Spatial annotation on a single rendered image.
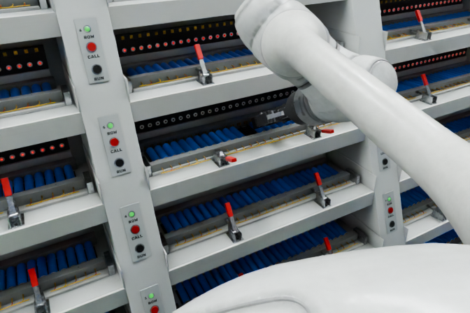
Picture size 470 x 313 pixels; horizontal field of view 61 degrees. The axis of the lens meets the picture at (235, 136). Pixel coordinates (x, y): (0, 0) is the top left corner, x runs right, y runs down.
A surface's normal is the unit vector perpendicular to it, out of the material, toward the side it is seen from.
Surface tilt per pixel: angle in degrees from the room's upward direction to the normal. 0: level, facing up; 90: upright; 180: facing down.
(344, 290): 10
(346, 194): 19
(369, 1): 90
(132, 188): 90
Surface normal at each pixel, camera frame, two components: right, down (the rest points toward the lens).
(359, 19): 0.43, 0.09
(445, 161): -0.73, -0.63
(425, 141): -0.54, -0.56
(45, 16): 0.46, 0.40
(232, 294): -0.35, -0.93
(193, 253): -0.03, -0.89
